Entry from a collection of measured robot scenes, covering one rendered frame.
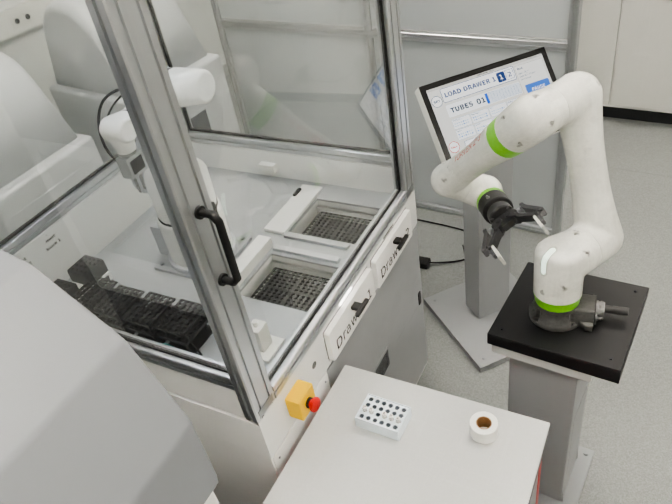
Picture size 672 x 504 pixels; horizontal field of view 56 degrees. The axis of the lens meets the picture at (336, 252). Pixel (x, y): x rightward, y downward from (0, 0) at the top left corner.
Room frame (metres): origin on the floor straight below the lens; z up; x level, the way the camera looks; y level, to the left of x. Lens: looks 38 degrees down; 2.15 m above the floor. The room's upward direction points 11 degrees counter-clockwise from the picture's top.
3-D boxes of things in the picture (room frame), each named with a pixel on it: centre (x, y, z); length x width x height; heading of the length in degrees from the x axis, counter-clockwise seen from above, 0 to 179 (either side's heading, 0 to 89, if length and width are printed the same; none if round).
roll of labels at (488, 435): (0.93, -0.28, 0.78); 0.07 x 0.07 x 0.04
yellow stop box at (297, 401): (1.05, 0.16, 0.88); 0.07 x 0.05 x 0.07; 147
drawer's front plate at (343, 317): (1.33, -0.01, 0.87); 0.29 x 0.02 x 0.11; 147
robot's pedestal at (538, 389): (1.24, -0.59, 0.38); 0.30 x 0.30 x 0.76; 52
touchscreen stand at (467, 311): (2.03, -0.66, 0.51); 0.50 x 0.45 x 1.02; 16
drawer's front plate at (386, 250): (1.59, -0.18, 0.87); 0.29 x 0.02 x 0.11; 147
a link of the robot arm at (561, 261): (1.26, -0.60, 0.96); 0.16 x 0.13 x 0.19; 119
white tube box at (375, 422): (1.02, -0.04, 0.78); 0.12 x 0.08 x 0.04; 55
